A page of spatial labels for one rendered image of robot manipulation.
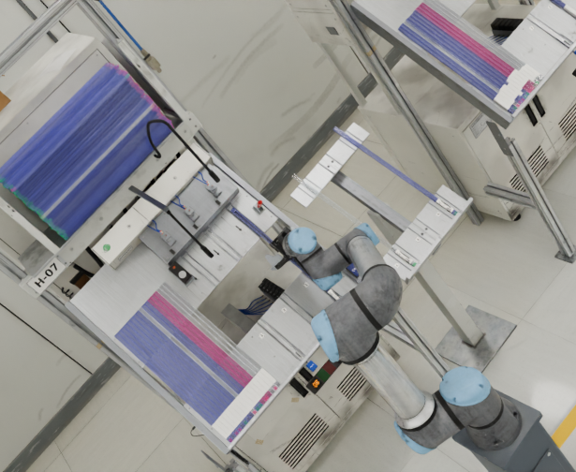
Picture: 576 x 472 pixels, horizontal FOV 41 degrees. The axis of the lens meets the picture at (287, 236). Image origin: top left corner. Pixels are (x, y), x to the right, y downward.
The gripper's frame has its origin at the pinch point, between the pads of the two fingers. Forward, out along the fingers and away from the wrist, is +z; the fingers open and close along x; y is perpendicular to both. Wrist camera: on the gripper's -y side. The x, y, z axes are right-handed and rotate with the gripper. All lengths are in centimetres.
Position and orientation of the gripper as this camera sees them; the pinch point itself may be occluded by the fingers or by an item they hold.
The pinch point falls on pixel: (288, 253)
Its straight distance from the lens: 248.0
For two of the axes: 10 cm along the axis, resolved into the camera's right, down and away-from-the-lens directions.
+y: -7.4, -6.8, -0.6
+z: -1.7, 0.9, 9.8
